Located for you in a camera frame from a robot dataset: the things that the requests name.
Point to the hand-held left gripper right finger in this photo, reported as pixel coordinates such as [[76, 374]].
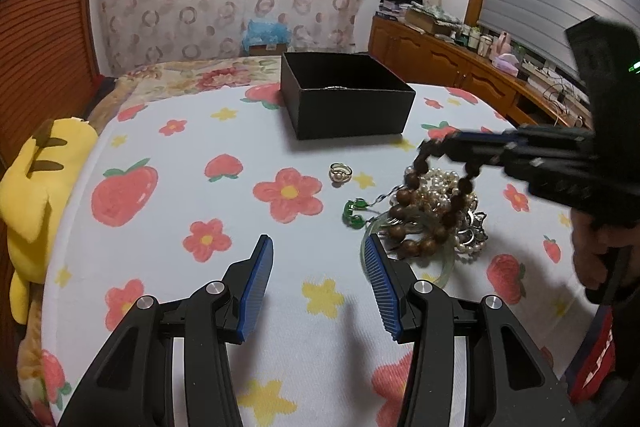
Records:
[[377, 287]]

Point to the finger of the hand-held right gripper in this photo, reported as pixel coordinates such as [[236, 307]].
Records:
[[485, 138], [475, 155]]

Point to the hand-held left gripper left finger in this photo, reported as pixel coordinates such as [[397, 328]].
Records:
[[257, 277]]

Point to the pale green jade bangle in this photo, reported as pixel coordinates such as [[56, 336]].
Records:
[[440, 272]]

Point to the black cardboard box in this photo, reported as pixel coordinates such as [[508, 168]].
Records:
[[350, 117]]

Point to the person's right hand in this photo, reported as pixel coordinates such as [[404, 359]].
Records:
[[590, 252]]

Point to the lilac tissue box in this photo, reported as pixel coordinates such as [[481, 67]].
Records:
[[507, 63]]

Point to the wooden sideboard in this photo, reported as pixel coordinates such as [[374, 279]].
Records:
[[440, 57]]

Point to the pink vase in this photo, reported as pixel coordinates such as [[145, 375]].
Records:
[[501, 44]]

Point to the strawberry flower print sheet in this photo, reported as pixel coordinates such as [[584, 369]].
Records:
[[175, 187]]

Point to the flat brown box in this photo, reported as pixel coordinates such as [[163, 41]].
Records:
[[430, 22]]

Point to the person's red black clothing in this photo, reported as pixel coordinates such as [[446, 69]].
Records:
[[595, 357]]

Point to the beige floral blanket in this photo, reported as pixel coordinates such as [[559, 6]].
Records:
[[200, 77]]

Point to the small brown cardboard box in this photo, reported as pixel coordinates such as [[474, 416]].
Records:
[[267, 49]]

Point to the yellow plush toy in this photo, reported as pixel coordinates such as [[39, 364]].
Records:
[[45, 167]]

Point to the blue plastic bag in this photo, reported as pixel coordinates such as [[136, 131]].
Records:
[[265, 32]]

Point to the wooden louvered wardrobe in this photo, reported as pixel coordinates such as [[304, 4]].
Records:
[[45, 32]]

